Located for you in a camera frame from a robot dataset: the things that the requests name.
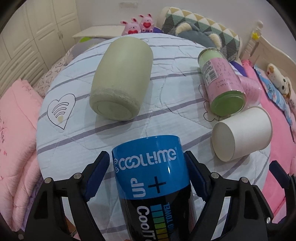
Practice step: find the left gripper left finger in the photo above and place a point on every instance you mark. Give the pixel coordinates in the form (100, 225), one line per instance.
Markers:
(47, 220)

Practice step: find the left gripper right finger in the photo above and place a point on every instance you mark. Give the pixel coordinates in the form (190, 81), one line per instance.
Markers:
(248, 210)

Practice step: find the blue black cooltime canister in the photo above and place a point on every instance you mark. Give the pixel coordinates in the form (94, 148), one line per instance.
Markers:
(154, 188)

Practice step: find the white paper cup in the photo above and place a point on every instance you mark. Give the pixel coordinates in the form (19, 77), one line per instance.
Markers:
(242, 134)

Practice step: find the pink translucent plastic cup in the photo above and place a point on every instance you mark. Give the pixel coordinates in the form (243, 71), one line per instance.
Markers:
(252, 90)

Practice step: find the pale green ceramic cup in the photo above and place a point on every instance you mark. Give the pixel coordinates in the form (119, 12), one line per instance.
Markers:
(121, 80)

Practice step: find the pink bed blanket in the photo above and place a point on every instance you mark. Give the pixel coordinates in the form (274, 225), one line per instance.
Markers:
(282, 147)

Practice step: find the pink folded quilt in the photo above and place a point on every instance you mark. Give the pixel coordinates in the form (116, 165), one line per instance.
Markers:
(20, 170)

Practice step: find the blue cartoon pillow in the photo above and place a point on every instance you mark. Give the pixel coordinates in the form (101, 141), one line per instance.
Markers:
(274, 94)

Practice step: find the cream dog plush toy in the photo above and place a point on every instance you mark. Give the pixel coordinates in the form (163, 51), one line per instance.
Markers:
(282, 83)

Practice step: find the pink green clear canister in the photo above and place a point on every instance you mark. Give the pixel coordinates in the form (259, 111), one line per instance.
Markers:
(225, 93)

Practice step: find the purple blanket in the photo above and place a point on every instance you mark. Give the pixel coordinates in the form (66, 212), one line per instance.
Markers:
(239, 67)

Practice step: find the cream wooden bed headboard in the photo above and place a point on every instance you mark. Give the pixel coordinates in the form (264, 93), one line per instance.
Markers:
(262, 52)

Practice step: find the yellow star sticker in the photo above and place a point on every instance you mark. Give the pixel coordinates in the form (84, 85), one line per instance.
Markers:
(255, 36)

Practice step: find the triangle patterned cushion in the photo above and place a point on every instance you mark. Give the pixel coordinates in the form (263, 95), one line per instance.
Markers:
(170, 17)

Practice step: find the striped white quilted tablecloth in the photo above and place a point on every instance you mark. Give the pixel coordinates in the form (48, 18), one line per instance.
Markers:
(70, 135)

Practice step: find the grey koala plush pillow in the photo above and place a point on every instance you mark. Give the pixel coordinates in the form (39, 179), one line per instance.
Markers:
(190, 32)

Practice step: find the white built-in wardrobe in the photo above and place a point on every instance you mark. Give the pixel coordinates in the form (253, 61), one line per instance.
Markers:
(38, 35)

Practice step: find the white nightstand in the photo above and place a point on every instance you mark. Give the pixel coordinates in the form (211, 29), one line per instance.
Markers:
(105, 32)

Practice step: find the rear pink bunny plush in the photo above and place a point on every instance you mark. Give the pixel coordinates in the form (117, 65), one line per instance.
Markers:
(147, 23)

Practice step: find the pink bunny plush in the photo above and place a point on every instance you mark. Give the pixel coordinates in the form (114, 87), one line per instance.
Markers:
(131, 28)
(147, 23)

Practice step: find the front pink bunny plush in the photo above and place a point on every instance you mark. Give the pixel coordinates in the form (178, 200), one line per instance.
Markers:
(131, 28)

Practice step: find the white wall socket panel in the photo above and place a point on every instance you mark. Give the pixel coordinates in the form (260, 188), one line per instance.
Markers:
(128, 4)

